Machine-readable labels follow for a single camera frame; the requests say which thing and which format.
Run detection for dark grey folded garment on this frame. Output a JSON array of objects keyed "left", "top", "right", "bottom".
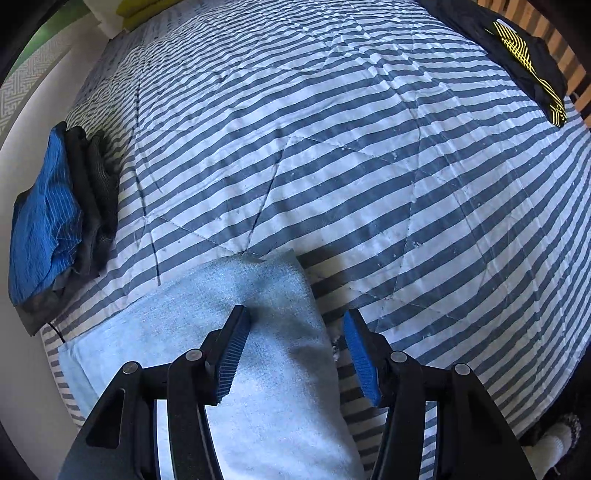
[{"left": 16, "top": 124, "right": 120, "bottom": 337}]

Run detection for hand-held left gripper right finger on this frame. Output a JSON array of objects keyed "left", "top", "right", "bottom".
[{"left": 342, "top": 308, "right": 539, "bottom": 480}]

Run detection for light blue denim pants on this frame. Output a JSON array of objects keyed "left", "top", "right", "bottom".
[{"left": 58, "top": 249, "right": 365, "bottom": 480}]

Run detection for blue striped folded garment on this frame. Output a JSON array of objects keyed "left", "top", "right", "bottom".
[{"left": 8, "top": 124, "right": 85, "bottom": 306}]

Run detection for black yellow striped garment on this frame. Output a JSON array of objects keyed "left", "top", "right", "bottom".
[{"left": 418, "top": 0, "right": 568, "bottom": 129}]

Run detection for blue white striped quilt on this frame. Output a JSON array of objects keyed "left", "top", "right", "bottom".
[{"left": 41, "top": 0, "right": 591, "bottom": 480}]

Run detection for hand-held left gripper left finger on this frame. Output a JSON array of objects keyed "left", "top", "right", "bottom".
[{"left": 58, "top": 305, "right": 252, "bottom": 480}]

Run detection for patterned wall poster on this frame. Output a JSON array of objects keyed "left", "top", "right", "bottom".
[{"left": 0, "top": 32, "right": 70, "bottom": 134}]

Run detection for foot in white sock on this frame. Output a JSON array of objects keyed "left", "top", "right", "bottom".
[{"left": 522, "top": 412, "right": 583, "bottom": 480}]

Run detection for green floral folded blanket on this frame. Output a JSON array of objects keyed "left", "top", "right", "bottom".
[{"left": 115, "top": 0, "right": 185, "bottom": 31}]

